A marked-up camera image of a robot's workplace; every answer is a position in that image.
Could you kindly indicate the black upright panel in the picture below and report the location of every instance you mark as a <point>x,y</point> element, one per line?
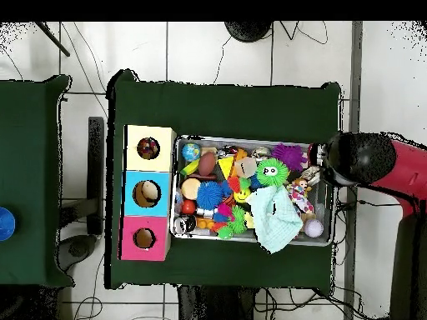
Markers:
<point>95,166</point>

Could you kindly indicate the shallow clear mesh bin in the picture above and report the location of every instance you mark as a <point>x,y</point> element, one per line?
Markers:
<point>322,206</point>

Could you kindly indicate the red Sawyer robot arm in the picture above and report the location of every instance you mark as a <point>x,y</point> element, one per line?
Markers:
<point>400,170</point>

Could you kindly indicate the purple spiky rubber toy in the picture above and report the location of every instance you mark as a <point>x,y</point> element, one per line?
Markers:
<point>288,156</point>

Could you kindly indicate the wooden box with three holes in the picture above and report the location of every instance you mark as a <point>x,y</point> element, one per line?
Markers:
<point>133,160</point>

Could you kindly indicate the clear plastic bottle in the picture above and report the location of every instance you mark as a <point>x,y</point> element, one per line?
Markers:
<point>178,200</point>

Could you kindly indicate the small brown football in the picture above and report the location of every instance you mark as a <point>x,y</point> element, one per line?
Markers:
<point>207,164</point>

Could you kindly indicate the round black stand base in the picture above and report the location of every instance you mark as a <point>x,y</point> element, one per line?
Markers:
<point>248,31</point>

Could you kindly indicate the small globe ball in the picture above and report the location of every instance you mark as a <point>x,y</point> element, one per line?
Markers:
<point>190,151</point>

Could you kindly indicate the blue spiky rubber ball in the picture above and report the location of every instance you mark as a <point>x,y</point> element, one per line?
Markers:
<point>209,196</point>

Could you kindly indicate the grey round floor base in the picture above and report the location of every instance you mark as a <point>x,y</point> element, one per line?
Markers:
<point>78,250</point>

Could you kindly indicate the doll in spotted dress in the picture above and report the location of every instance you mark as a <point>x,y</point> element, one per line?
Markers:
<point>300,196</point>

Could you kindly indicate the plain wooden block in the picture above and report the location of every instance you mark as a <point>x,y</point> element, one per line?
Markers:
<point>245,166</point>

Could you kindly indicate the toy hamburger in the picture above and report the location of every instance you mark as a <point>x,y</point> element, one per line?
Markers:
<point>190,188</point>

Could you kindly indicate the blue round object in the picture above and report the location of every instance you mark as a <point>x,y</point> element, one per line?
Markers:
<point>6,223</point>

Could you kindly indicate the black rod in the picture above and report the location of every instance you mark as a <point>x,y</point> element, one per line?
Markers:
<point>53,38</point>

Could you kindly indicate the white baseball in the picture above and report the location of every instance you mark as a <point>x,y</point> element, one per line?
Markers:
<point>313,228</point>

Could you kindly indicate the mint green knitted cloth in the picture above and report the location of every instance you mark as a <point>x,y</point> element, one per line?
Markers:
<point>273,216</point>

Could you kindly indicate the green spiky toy with eyes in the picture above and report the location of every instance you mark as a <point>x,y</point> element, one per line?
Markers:
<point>272,173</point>

